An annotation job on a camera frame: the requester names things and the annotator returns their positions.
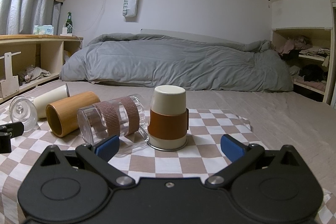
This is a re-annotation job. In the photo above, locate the cream cup with brown sleeve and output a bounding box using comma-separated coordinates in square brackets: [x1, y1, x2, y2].
[147, 85, 189, 151]

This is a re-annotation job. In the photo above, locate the clear ribbed glass cup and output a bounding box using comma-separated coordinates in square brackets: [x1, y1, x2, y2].
[9, 96, 38, 134]

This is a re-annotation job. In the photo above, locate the cream white cup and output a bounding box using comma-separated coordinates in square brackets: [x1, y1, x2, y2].
[33, 84, 70, 119]

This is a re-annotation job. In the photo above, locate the bamboo wooden cup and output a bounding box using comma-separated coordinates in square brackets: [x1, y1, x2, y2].
[46, 92, 100, 138]

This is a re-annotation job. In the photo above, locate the small wooden stand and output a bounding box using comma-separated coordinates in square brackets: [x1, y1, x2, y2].
[1, 52, 21, 99]

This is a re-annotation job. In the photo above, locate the clear mug with woven bands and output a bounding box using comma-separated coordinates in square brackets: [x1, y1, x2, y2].
[77, 94, 149, 155]

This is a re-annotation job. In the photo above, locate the crumpled cloth in shelf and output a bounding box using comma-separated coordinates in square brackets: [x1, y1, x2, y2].
[18, 65, 51, 83]

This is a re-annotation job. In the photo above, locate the wooden low shelf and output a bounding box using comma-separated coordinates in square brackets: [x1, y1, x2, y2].
[1, 35, 83, 102]

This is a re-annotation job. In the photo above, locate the grey duvet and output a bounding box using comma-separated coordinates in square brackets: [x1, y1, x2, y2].
[60, 33, 293, 92]

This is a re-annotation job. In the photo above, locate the tissue pack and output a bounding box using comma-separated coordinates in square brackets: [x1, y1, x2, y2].
[33, 25, 54, 35]

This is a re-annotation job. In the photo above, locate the white box on shelf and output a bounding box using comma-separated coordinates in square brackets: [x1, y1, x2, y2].
[60, 27, 73, 36]

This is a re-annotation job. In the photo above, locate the pile of folded clothes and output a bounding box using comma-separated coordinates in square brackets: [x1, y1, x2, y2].
[276, 36, 330, 83]

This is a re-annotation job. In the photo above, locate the grey curtain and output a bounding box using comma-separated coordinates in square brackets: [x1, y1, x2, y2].
[0, 0, 62, 35]

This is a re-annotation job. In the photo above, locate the green glass bottle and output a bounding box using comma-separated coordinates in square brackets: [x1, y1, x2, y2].
[65, 12, 73, 34]

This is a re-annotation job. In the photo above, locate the wooden clothes shelf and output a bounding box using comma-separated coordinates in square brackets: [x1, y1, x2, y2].
[272, 27, 335, 104]

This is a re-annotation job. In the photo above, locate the white cable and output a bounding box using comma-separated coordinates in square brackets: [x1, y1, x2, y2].
[72, 0, 111, 33]

